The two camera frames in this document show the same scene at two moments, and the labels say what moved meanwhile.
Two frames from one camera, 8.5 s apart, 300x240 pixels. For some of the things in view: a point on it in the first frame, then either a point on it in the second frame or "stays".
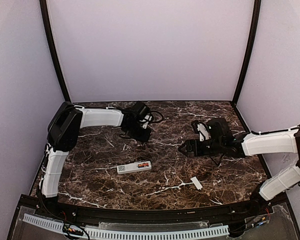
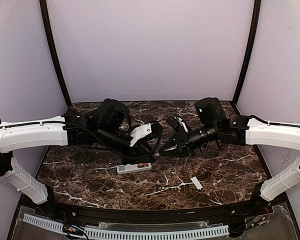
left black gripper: x=139 y=132 to x=139 y=147
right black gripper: x=195 y=147 to x=183 y=141
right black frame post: x=254 y=28 stays
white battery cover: x=196 y=183 stays
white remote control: x=134 y=167 stays
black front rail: x=229 y=213 stays
